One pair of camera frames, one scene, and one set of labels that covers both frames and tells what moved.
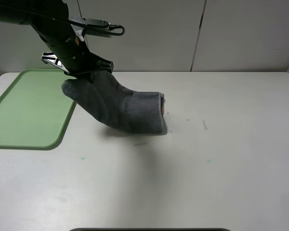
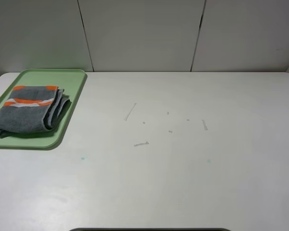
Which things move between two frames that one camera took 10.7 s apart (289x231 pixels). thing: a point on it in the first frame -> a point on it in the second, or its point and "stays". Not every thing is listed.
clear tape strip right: [204, 124] stays
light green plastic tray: [33, 112] stays
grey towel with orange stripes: [106, 99] -> [30, 110]
